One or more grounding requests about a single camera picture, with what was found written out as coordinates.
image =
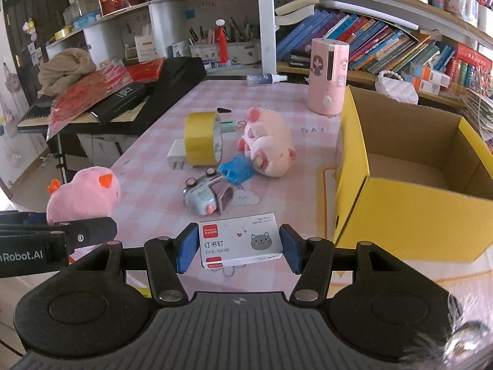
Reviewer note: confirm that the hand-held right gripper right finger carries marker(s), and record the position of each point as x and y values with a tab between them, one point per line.
292	252

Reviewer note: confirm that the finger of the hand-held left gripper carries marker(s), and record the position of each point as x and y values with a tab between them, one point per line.
15	217
92	231

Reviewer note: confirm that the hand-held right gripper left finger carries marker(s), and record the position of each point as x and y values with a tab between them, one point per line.
187	248

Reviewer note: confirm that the pink plush with orange ears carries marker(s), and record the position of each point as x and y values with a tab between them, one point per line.
84	194

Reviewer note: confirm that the white staple box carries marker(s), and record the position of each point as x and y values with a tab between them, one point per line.
238	242

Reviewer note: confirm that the blue-grey toy car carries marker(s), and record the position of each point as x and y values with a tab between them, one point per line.
200	196

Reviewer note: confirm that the blue plastic bag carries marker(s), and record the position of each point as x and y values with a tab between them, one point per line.
237	169

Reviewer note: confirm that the yellow tape roll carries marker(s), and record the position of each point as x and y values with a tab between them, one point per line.
200	138

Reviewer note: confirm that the yellow cardboard box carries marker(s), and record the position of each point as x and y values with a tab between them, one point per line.
404	216

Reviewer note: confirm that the pale pink pig plush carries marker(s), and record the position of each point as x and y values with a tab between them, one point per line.
269	135

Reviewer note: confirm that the pink checked tablecloth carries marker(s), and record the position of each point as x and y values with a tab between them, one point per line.
300	185

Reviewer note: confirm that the black keyboard stand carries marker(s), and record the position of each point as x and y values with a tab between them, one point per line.
61	154

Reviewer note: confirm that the white charger plug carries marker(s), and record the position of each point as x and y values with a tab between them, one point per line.
177	154

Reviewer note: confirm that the long black box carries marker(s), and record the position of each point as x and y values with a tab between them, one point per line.
123	100

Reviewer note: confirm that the red glitter paper pack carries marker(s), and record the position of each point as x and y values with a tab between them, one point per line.
84	92

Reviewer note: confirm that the small black clip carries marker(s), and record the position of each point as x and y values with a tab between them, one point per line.
223	110

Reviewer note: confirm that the beige cloth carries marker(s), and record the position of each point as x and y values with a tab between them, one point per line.
65	69

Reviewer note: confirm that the red envelope pack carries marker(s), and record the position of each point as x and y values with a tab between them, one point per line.
148	70

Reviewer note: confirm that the black electronic keyboard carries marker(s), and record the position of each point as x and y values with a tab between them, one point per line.
177	75

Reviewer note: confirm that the clear spray bottle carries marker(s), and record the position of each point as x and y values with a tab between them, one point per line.
264	79

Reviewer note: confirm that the pink humidifier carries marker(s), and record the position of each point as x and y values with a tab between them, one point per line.
327	77

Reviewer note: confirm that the white box red label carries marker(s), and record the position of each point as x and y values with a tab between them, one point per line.
145	48

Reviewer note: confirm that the white quilted handbag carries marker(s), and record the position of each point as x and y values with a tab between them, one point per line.
396	89

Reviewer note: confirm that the white pen holder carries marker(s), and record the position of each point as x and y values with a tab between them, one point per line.
206	52
244	50

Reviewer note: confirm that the small blue white box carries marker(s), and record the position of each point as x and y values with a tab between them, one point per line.
178	49

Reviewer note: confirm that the red tassel ornament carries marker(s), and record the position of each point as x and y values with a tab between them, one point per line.
222	42

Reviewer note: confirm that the orange white small box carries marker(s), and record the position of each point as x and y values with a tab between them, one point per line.
423	88
431	74

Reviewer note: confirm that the light blue box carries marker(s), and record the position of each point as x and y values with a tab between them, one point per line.
86	19

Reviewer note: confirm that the row of colourful books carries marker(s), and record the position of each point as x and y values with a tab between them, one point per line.
369	42

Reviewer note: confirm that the stack of papers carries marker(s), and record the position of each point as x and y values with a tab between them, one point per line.
479	111

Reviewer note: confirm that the white bookshelf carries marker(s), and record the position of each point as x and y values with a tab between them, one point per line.
265	15

